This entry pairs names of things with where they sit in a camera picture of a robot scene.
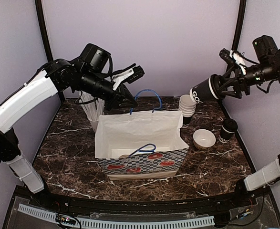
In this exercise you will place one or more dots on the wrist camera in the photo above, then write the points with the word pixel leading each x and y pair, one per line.
pixel 232 58
pixel 129 75

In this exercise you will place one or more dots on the right black frame post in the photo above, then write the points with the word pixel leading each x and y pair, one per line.
pixel 237 33

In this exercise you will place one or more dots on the white cable duct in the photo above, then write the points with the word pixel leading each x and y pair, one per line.
pixel 116 221

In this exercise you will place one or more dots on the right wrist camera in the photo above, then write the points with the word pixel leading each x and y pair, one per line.
pixel 232 58

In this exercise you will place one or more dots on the cardboard cup carrier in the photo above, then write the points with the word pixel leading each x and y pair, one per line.
pixel 128 156

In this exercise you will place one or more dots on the left black frame post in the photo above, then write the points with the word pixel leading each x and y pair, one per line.
pixel 44 34

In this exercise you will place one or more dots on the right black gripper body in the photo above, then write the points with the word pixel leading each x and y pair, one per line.
pixel 246 86

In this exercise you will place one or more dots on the white cup holding straws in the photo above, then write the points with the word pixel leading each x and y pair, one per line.
pixel 94 123

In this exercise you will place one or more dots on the white ceramic bowl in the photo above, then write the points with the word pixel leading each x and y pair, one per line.
pixel 203 139

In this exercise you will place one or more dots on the black frame post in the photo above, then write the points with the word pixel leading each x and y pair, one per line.
pixel 44 34
pixel 237 33

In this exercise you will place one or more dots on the stack of paper cups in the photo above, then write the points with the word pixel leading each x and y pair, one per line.
pixel 187 107

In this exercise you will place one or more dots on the blue checkered paper bag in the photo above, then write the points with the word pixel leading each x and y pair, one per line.
pixel 154 135

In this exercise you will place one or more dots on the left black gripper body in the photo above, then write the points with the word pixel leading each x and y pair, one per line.
pixel 89 85

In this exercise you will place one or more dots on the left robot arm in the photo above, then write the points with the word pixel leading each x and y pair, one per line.
pixel 91 72

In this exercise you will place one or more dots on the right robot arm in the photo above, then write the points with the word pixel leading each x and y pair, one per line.
pixel 259 118

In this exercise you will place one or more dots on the wrapped white straws bundle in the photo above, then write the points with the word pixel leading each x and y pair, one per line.
pixel 94 109

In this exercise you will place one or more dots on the black paper coffee cup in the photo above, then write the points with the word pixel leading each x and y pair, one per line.
pixel 225 135

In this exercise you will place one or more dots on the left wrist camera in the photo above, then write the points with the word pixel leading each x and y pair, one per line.
pixel 129 75

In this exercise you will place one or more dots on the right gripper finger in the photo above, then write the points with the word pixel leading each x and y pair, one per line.
pixel 231 91
pixel 230 76

